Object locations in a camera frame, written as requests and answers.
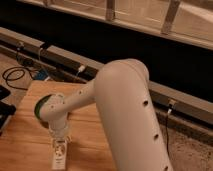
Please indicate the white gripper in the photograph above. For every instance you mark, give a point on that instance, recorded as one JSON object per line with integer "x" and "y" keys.
{"x": 60, "y": 130}

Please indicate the white plastic bottle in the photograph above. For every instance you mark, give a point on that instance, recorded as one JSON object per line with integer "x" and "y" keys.
{"x": 59, "y": 155}

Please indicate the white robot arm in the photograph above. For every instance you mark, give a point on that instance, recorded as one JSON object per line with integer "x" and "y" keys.
{"x": 120, "y": 92}

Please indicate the green ceramic bowl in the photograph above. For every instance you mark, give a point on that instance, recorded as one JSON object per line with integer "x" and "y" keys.
{"x": 39, "y": 104}

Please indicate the black equipment at left edge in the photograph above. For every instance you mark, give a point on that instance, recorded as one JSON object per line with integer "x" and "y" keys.
{"x": 6, "y": 110}

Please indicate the blue plug box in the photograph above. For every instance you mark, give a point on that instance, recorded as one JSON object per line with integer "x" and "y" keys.
{"x": 41, "y": 75}

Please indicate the metal floor rail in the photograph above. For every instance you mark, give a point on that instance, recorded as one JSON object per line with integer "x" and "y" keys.
{"x": 197, "y": 109}

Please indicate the white window frame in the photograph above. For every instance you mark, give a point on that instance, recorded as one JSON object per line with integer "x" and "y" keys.
{"x": 187, "y": 21}

